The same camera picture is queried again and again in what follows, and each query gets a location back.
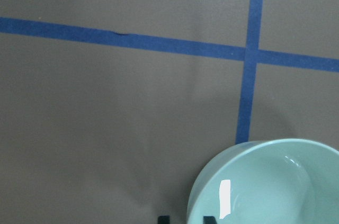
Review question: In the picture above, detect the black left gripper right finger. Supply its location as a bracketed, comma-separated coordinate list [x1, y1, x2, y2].
[203, 216, 216, 224]

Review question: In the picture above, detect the mint green ceramic bowl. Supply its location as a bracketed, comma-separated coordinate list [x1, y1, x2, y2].
[186, 139, 338, 223]

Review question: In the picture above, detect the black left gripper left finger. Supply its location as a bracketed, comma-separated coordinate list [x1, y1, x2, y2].
[158, 216, 170, 224]

